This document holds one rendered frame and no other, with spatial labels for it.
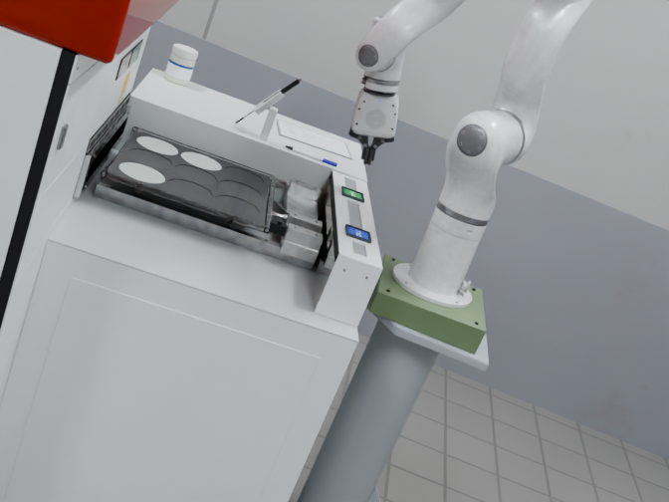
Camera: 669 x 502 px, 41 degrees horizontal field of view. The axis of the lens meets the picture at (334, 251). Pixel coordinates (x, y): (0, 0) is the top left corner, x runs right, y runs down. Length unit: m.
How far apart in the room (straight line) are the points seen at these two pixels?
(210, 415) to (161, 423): 0.10
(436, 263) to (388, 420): 0.40
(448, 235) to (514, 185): 1.64
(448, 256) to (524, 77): 0.41
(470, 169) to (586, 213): 1.80
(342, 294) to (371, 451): 0.50
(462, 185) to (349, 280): 0.33
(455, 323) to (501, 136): 0.40
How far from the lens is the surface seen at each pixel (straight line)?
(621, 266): 3.74
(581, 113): 3.56
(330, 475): 2.23
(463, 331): 1.95
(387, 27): 1.96
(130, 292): 1.77
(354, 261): 1.78
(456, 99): 3.52
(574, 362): 3.87
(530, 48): 1.89
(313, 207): 2.22
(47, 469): 2.02
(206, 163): 2.19
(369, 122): 2.08
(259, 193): 2.12
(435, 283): 1.99
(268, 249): 2.00
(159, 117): 2.29
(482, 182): 1.90
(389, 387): 2.08
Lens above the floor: 1.57
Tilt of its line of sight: 20 degrees down
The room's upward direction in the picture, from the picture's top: 22 degrees clockwise
